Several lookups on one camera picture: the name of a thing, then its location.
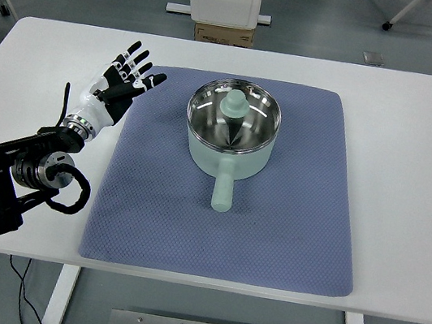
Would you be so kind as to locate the white wheeled frame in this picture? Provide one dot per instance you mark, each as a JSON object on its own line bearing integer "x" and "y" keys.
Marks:
{"x": 404, "y": 9}

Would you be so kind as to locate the brown cardboard box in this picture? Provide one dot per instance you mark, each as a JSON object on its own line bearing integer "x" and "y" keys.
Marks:
{"x": 223, "y": 35}

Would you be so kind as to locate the blue textured mat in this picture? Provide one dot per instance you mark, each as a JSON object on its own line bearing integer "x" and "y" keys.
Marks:
{"x": 227, "y": 246}

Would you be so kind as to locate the grey floor socket plate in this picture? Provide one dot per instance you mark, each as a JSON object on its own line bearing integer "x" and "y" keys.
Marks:
{"x": 373, "y": 58}

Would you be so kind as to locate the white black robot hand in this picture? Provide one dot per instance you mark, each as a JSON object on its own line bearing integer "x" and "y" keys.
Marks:
{"x": 85, "y": 102}

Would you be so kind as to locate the glass lid with green knob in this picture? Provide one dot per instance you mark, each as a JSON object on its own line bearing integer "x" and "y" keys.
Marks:
{"x": 233, "y": 105}

